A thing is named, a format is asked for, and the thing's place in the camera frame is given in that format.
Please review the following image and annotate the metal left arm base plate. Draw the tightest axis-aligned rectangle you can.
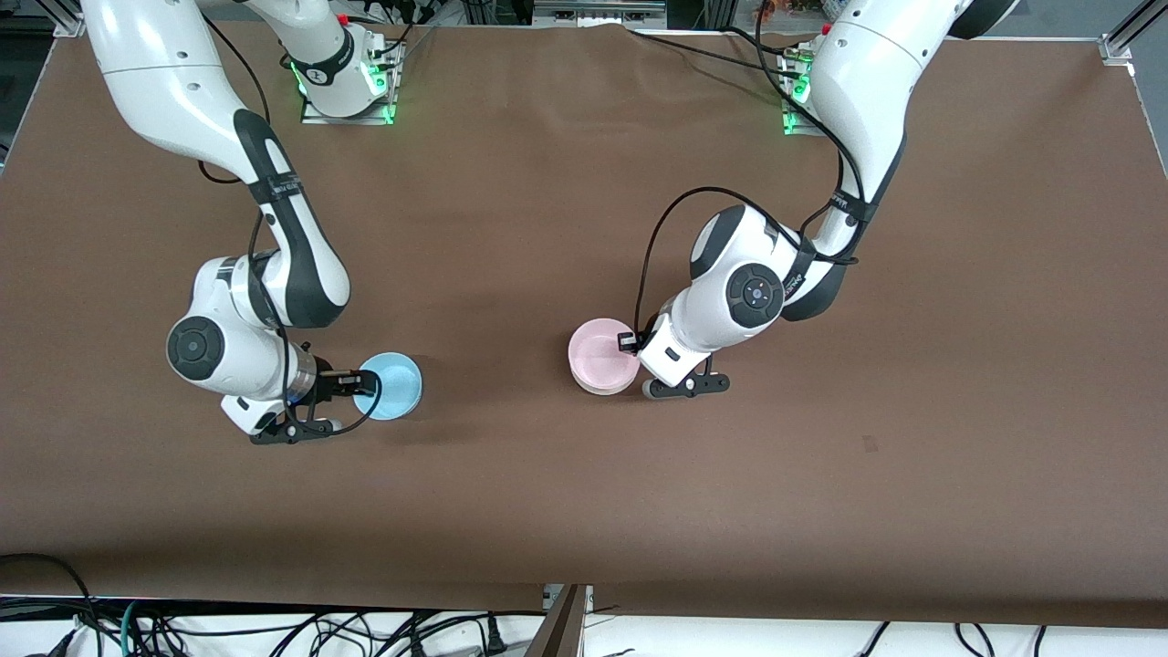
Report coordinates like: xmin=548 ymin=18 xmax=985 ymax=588
xmin=780 ymin=46 xmax=824 ymax=138

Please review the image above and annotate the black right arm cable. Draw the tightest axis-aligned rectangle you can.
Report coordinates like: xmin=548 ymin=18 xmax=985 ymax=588
xmin=196 ymin=14 xmax=384 ymax=441

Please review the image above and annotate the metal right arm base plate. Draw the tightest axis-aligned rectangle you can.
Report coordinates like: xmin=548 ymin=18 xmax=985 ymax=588
xmin=300 ymin=41 xmax=405 ymax=127

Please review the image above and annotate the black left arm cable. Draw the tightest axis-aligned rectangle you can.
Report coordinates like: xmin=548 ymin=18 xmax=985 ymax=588
xmin=633 ymin=0 xmax=879 ymax=344

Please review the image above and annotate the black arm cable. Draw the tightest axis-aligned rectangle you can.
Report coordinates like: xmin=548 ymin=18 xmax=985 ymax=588
xmin=196 ymin=14 xmax=384 ymax=441
xmin=633 ymin=0 xmax=879 ymax=344

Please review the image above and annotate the brown table cover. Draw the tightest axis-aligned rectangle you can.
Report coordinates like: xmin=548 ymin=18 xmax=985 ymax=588
xmin=0 ymin=23 xmax=1168 ymax=631

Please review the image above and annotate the blue bowl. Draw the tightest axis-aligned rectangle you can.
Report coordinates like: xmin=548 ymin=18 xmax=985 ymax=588
xmin=354 ymin=351 xmax=424 ymax=422

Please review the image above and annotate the black cable on table cover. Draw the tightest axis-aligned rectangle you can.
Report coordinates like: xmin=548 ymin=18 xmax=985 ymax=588
xmin=625 ymin=27 xmax=808 ymax=78

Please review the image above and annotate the thick black floor cable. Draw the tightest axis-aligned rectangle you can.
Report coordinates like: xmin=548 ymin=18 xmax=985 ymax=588
xmin=0 ymin=552 xmax=99 ymax=657

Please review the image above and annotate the grey metal rack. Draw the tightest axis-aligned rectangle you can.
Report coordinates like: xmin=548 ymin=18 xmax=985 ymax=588
xmin=534 ymin=0 xmax=669 ymax=28

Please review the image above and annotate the pink bowl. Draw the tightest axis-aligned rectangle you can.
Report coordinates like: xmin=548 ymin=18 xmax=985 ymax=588
xmin=568 ymin=318 xmax=641 ymax=392

